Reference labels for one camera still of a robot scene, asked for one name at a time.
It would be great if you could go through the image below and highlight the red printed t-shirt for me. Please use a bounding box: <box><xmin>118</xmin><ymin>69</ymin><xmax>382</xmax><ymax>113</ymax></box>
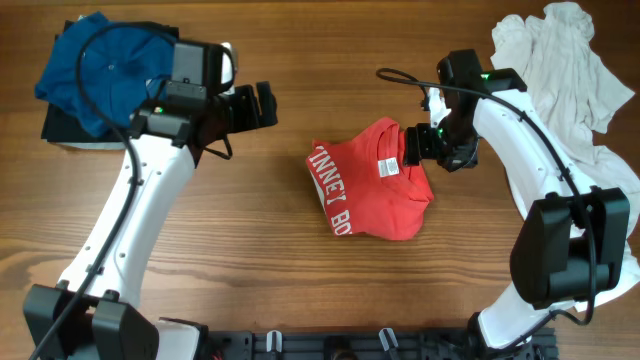
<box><xmin>305</xmin><ymin>117</ymin><xmax>434</xmax><ymax>241</ymax></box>

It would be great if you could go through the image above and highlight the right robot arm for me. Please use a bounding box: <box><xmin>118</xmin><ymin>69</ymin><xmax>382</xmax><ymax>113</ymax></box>
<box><xmin>403</xmin><ymin>49</ymin><xmax>636</xmax><ymax>359</ymax></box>

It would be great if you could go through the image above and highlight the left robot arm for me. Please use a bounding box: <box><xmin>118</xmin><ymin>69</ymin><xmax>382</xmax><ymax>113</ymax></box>
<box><xmin>23</xmin><ymin>42</ymin><xmax>277</xmax><ymax>359</ymax></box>

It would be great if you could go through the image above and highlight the blue polo shirt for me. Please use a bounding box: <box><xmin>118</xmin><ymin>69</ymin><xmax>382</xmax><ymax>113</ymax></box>
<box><xmin>35</xmin><ymin>12</ymin><xmax>176</xmax><ymax>137</ymax></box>

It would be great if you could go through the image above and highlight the white crumpled t-shirt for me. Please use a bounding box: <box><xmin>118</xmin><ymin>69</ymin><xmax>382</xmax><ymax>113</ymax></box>
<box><xmin>489</xmin><ymin>1</ymin><xmax>640</xmax><ymax>314</ymax></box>

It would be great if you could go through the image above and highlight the light grey folded garment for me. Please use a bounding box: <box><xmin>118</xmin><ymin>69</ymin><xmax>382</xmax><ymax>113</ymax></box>
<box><xmin>57</xmin><ymin>142</ymin><xmax>125</xmax><ymax>151</ymax></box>

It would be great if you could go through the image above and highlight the black folded garment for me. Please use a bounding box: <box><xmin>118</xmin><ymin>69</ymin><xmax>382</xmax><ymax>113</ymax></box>
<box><xmin>41</xmin><ymin>21</ymin><xmax>168</xmax><ymax>145</ymax></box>

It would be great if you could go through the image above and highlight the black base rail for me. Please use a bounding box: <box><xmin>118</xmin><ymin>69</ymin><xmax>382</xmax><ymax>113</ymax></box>
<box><xmin>203</xmin><ymin>328</ymin><xmax>559</xmax><ymax>360</ymax></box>

